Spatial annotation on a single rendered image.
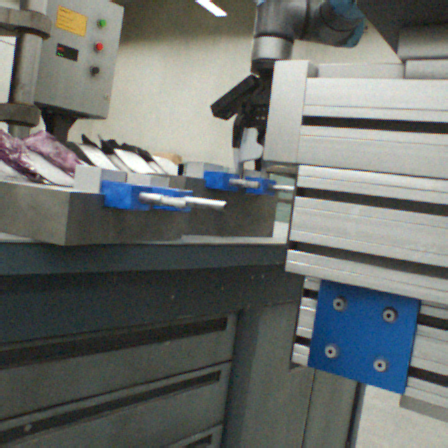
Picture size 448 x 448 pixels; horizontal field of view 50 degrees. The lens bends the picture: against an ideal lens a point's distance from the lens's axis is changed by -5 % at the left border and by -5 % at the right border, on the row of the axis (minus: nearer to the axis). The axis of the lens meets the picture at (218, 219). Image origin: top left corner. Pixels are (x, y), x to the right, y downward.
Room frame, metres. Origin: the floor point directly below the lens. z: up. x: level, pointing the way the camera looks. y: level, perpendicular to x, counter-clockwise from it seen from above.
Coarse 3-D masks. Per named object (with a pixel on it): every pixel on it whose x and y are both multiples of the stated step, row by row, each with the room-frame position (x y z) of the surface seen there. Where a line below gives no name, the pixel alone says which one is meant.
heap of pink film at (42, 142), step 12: (0, 132) 0.63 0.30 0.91; (0, 144) 0.60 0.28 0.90; (12, 144) 0.62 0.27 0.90; (24, 144) 0.64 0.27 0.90; (36, 144) 0.72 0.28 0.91; (48, 144) 0.72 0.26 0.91; (60, 144) 0.76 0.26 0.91; (0, 156) 0.59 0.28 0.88; (12, 156) 0.60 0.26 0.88; (24, 156) 0.61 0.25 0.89; (48, 156) 0.70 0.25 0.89; (60, 156) 0.72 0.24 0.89; (72, 156) 0.72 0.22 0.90; (24, 168) 0.60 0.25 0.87; (36, 168) 0.62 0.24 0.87; (72, 168) 0.71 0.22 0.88
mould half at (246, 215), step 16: (64, 144) 0.99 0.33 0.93; (80, 144) 0.97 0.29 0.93; (96, 160) 0.93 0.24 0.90; (128, 160) 1.02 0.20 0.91; (160, 160) 1.13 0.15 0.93; (160, 176) 0.80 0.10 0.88; (176, 176) 0.78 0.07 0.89; (192, 176) 0.78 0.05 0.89; (208, 192) 0.81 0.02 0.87; (224, 192) 0.84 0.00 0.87; (240, 192) 0.87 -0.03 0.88; (192, 208) 0.79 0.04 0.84; (240, 208) 0.88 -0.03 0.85; (256, 208) 0.92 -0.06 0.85; (272, 208) 0.96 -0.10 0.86; (192, 224) 0.79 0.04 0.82; (208, 224) 0.82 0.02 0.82; (224, 224) 0.85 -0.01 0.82; (240, 224) 0.88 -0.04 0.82; (256, 224) 0.92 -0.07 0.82; (272, 224) 0.96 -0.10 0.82
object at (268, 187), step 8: (232, 168) 0.91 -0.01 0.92; (248, 176) 0.89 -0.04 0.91; (256, 176) 0.92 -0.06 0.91; (264, 184) 0.87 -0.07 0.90; (272, 184) 0.88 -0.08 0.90; (248, 192) 0.90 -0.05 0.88; (256, 192) 0.88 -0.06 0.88; (264, 192) 0.87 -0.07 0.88; (272, 192) 0.89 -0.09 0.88; (280, 192) 0.87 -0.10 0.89; (288, 192) 0.85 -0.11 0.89
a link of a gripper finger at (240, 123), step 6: (240, 108) 0.88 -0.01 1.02; (240, 114) 0.88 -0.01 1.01; (240, 120) 0.87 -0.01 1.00; (246, 120) 0.88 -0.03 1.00; (234, 126) 0.88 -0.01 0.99; (240, 126) 0.88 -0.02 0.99; (246, 126) 0.89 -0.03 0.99; (234, 132) 0.88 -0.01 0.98; (240, 132) 0.88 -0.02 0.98; (234, 138) 0.88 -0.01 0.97; (240, 138) 0.88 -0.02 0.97; (234, 144) 0.88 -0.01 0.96; (240, 144) 0.88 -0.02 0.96
